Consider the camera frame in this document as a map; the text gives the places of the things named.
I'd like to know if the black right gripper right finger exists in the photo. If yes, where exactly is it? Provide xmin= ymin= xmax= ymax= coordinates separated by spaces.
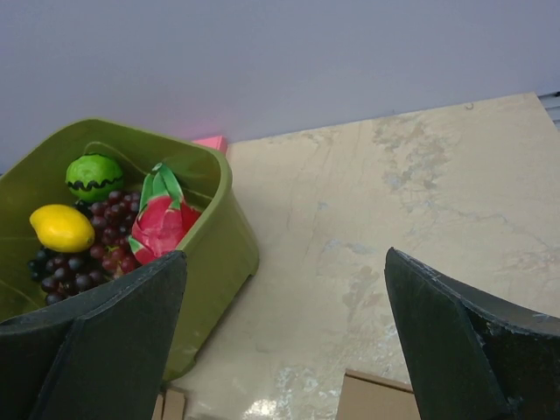
xmin=384 ymin=248 xmax=559 ymax=419

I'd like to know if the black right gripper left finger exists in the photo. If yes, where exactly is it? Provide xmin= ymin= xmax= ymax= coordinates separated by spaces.
xmin=1 ymin=251 xmax=186 ymax=419

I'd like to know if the brown cardboard box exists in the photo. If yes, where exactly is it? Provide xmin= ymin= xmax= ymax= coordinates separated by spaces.
xmin=152 ymin=369 xmax=420 ymax=420

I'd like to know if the purple toy grapes bunch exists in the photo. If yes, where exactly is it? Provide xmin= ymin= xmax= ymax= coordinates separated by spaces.
xmin=28 ymin=190 xmax=141 ymax=305

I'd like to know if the yellow toy mango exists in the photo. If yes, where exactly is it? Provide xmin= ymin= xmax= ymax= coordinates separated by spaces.
xmin=29 ymin=204 xmax=95 ymax=253

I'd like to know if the pink toy dragon fruit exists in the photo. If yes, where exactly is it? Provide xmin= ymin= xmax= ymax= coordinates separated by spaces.
xmin=129 ymin=163 xmax=201 ymax=265

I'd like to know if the green plastic basket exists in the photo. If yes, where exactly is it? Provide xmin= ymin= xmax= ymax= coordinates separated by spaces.
xmin=1 ymin=119 xmax=259 ymax=381

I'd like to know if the small toy watermelon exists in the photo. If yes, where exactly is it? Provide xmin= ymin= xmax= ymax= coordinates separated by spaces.
xmin=65 ymin=153 xmax=124 ymax=203

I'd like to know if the red toy apple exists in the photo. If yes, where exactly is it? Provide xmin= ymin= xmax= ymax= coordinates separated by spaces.
xmin=192 ymin=136 xmax=228 ymax=154

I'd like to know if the aluminium frame rail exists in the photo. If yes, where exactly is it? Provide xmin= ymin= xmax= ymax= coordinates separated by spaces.
xmin=538 ymin=91 xmax=560 ymax=130

